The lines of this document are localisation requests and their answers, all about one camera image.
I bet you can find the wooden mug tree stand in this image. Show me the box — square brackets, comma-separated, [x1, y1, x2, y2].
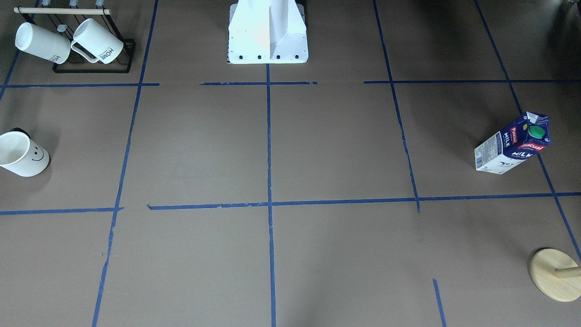
[529, 248, 581, 302]

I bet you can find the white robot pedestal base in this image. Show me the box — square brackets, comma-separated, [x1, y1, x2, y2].
[227, 0, 309, 64]

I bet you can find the blue white milk carton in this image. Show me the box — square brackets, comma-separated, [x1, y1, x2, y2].
[474, 111, 551, 174]

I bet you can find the black wire mug rack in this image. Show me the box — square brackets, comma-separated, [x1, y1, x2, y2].
[13, 0, 136, 73]

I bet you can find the white ribbed HOME mug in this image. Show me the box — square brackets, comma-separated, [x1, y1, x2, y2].
[70, 18, 124, 64]

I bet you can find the white smiley face mug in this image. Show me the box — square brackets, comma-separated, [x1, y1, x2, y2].
[0, 128, 50, 177]

